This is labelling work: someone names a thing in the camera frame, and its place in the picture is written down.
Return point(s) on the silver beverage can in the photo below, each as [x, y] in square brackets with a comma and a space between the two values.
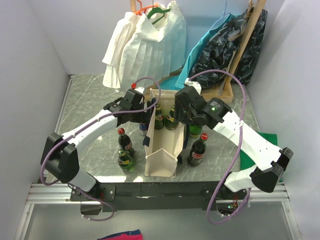
[143, 127]

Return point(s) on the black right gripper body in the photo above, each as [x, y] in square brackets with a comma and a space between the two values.
[184, 115]

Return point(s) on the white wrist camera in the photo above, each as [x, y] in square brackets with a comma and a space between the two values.
[194, 84]
[139, 89]

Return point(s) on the teal shirt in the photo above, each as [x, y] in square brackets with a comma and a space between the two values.
[177, 82]

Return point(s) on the black base beam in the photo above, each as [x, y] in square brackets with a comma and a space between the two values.
[125, 196]

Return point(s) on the front right cola bottle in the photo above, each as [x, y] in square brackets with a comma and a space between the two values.
[197, 151]

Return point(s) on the front left cola bottle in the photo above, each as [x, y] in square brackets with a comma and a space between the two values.
[125, 142]

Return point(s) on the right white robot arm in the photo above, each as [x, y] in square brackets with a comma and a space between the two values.
[270, 161]

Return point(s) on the pink and blue cloth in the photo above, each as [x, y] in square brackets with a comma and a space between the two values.
[126, 235]

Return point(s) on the wooden clothes rack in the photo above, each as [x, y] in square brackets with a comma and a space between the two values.
[250, 20]

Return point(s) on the white pleated garment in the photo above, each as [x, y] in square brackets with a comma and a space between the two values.
[143, 46]

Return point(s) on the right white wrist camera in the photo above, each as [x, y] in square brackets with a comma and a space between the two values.
[194, 84]

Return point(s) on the green bottle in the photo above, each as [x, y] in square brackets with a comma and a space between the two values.
[159, 121]
[125, 160]
[195, 130]
[170, 122]

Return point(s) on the blue wire hanger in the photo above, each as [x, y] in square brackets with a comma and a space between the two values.
[223, 16]

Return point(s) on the orange hanger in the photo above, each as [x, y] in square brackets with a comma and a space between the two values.
[142, 9]

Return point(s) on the cola bottle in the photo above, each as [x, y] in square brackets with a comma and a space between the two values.
[197, 151]
[125, 142]

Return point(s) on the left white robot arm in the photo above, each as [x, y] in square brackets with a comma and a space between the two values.
[61, 152]

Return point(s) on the dark patterned garment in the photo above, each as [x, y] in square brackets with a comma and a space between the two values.
[217, 53]

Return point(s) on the cream canvas tote bag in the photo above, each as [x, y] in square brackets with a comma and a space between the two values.
[162, 148]

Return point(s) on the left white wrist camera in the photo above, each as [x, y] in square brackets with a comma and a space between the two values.
[139, 89]

